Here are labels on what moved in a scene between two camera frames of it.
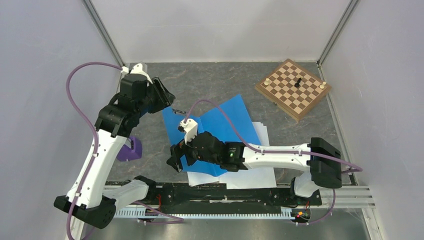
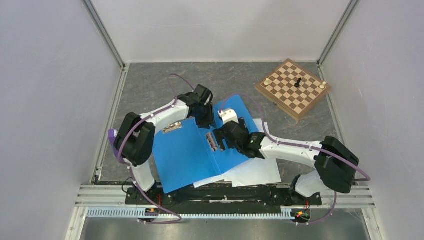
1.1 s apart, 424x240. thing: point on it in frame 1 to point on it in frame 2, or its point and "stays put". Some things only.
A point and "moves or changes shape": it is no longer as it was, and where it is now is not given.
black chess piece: [297, 84] stays put
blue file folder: [229, 122] moves or changes shape
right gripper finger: [178, 151] to [219, 136]
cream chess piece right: [322, 86] stays put
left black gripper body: [143, 104] to [205, 116]
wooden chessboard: [293, 89] stays put
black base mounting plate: [185, 197] stays put
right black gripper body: [192, 155] to [242, 124]
